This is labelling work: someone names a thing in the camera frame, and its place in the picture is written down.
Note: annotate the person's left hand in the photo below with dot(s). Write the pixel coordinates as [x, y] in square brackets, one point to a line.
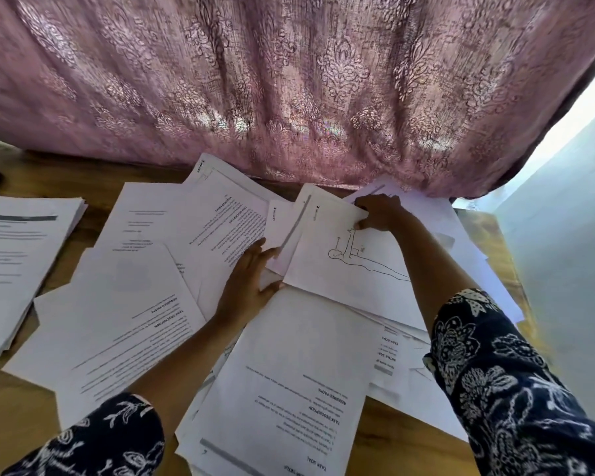
[246, 290]

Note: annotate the person's right hand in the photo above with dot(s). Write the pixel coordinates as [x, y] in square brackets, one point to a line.
[382, 213]

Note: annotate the person's right forearm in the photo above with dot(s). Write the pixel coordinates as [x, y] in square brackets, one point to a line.
[436, 272]

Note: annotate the person's left forearm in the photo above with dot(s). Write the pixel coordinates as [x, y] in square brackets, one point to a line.
[183, 377]

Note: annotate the pink patterned curtain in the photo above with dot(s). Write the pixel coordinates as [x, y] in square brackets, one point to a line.
[278, 84]

